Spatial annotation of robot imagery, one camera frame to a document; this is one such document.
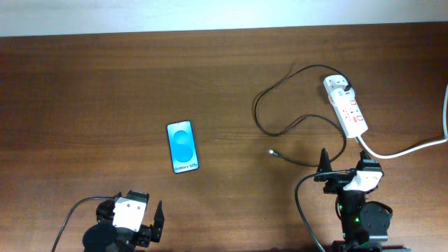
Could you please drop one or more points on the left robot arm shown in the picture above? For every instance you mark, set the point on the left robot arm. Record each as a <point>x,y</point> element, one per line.
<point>120,227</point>

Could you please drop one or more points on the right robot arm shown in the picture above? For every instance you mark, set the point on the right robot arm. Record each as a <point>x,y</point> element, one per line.
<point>364,223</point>

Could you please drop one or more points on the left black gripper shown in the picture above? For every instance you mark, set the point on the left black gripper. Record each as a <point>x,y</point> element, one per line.
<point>145,231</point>

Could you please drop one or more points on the white charger adapter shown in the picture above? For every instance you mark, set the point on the white charger adapter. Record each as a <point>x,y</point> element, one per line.
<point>341,96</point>

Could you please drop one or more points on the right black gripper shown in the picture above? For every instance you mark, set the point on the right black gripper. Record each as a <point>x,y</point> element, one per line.
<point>338,180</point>

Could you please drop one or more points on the blue Samsung smartphone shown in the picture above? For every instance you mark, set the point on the blue Samsung smartphone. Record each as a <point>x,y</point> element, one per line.
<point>183,151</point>

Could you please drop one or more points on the white power strip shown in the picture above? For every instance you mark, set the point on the white power strip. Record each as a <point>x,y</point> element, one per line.
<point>349,114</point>

